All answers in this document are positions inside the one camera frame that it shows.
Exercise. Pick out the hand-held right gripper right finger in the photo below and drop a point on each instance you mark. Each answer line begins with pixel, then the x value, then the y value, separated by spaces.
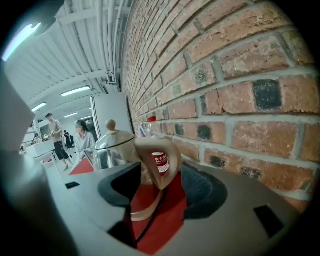
pixel 237 215

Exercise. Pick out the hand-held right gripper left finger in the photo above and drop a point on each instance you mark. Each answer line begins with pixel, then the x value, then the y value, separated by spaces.
pixel 82 200

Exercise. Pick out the red tablecloth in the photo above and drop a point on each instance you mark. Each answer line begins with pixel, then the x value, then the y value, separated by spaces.
pixel 165 220

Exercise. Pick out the ceiling light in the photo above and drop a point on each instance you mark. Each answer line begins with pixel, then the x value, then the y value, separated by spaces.
pixel 71 115
pixel 75 91
pixel 38 107

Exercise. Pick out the water bottle red cap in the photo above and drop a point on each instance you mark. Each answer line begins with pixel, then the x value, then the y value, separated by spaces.
pixel 161 162

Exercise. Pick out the white partition board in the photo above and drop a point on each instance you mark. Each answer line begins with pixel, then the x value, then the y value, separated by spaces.
pixel 110 110

